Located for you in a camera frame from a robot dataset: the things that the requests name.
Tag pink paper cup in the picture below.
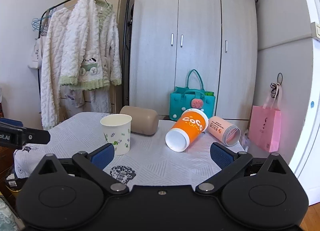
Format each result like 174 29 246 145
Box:
207 116 241 146

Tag black wall hook cords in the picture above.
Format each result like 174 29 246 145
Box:
269 72 284 99

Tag pink paper shopping bag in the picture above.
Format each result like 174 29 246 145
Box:
248 83 282 152

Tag teal tote bag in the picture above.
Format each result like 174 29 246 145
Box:
169 69 215 121

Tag wall light switch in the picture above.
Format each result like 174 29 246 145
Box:
310 22 320 41

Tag white canvas tote bag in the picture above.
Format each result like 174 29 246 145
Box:
28 36 46 70

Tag black clothes rack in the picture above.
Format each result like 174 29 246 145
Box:
35 0 130 108

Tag orange coco paper cup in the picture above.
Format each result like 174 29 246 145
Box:
165 108 208 152

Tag white door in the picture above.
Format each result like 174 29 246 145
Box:
289 0 319 206

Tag white patterned tablecloth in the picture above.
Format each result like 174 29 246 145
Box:
13 111 246 190

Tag white green-printed paper cup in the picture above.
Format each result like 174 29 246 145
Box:
100 114 132 156

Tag grey three-door wardrobe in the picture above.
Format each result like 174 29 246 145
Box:
129 0 258 120

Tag beige tan cup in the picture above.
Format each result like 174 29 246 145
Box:
120 106 159 136

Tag white fleece green-trim jacket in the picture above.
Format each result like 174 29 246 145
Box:
60 0 121 90

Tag white fleece long robe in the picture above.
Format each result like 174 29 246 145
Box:
41 7 71 130

